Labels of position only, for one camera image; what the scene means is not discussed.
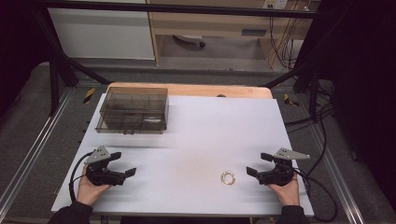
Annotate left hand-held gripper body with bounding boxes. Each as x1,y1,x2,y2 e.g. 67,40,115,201
84,146,127,188

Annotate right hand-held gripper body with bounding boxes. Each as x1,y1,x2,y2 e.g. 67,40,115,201
257,147,311,188

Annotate person's right hand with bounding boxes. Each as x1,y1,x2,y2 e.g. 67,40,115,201
267,173,301,207

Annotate person's left hand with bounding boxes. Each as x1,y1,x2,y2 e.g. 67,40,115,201
76,164,112,207

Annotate transparent brown compartment box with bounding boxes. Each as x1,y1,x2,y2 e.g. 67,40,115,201
94,86,170,135

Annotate yellow black tape strip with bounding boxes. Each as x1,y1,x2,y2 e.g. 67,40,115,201
282,92,301,108
82,87,96,105

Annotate white table board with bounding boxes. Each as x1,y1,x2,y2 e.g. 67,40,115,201
50,92,315,217

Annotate black metal stand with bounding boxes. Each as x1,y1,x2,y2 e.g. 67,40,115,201
33,11,112,117
262,55,322,123

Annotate wooden table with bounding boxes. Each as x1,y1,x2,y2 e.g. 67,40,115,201
105,81,275,100

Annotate white cabinet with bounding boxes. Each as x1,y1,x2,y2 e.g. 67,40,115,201
47,0,156,61

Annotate black curtain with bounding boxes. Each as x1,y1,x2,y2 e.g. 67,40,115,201
0,0,51,117
294,0,396,204

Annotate chair base with caster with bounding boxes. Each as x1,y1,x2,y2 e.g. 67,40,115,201
172,34,206,49

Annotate gold ring bracelet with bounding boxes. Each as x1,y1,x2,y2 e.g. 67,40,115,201
219,170,237,186

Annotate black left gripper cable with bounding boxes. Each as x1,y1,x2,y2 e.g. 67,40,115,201
68,151,94,203

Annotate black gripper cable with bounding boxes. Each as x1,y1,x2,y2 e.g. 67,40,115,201
68,151,94,203
292,167,339,223

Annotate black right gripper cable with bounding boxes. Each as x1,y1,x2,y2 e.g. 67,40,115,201
292,167,339,223

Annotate aluminium floor rail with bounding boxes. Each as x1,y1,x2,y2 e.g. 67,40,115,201
0,88,75,216
310,123,366,224

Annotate black floor cables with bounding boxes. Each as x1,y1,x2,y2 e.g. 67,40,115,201
284,89,336,135

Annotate hanging cable bundle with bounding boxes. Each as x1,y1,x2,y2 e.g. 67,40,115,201
267,8,301,71

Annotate wall power outlet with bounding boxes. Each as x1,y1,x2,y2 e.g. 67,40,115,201
262,0,290,10

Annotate black metal frame bar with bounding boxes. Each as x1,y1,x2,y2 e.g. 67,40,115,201
36,0,332,20

